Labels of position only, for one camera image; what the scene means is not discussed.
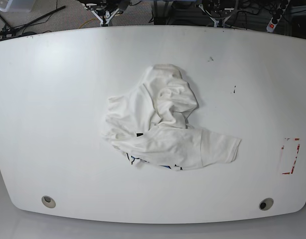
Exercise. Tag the white printed T-shirt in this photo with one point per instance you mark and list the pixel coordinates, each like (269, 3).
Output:
(149, 124)

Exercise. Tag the red tape rectangle marking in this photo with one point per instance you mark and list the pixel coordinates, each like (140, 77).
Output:
(289, 155)

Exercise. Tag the white power strip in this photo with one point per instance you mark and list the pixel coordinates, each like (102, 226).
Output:
(279, 12)

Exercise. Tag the clear plastic storage box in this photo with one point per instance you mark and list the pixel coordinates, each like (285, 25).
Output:
(16, 5)

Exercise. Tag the left table cable grommet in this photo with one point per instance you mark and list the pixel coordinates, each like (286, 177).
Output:
(48, 202)

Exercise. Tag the table cable grommet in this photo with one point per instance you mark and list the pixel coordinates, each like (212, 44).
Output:
(48, 202)
(266, 204)

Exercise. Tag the right table cable grommet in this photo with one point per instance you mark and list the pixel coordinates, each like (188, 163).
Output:
(266, 204)

